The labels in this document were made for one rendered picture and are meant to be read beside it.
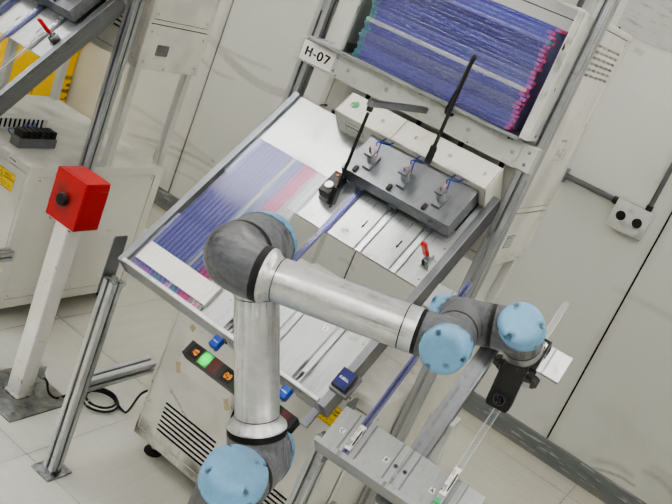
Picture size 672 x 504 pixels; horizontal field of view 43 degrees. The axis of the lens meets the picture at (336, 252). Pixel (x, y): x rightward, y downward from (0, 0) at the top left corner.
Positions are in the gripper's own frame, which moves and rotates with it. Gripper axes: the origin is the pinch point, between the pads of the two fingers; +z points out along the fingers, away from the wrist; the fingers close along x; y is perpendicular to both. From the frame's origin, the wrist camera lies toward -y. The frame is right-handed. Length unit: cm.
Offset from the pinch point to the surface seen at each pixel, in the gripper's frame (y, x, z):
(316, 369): -17.9, 41.8, 18.8
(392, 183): 33, 55, 25
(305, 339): -13, 49, 20
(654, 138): 140, 19, 144
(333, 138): 40, 80, 34
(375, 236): 19, 52, 28
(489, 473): -2, 11, 187
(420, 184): 36, 49, 26
